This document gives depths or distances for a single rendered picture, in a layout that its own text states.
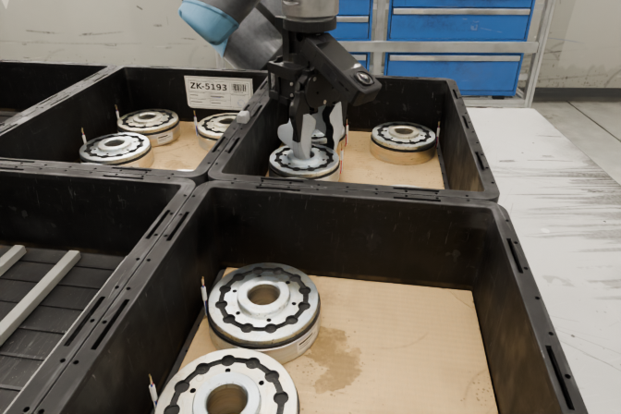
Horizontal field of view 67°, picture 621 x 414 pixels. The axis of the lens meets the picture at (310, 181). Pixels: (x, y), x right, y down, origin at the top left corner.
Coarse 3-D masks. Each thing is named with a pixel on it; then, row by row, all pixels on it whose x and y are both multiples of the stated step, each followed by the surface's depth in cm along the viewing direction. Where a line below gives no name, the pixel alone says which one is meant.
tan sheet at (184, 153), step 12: (192, 132) 84; (168, 144) 80; (180, 144) 80; (192, 144) 80; (156, 156) 76; (168, 156) 76; (180, 156) 76; (192, 156) 76; (204, 156) 76; (156, 168) 72; (168, 168) 72; (180, 168) 72; (192, 168) 72
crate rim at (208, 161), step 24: (192, 72) 84; (216, 72) 84; (240, 72) 83; (264, 72) 82; (72, 96) 72; (24, 120) 63; (216, 144) 56; (72, 168) 51; (96, 168) 51; (120, 168) 51; (144, 168) 51
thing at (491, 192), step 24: (264, 96) 71; (456, 96) 75; (240, 144) 57; (480, 144) 56; (216, 168) 51; (480, 168) 51; (384, 192) 46; (408, 192) 46; (432, 192) 46; (456, 192) 46; (480, 192) 46
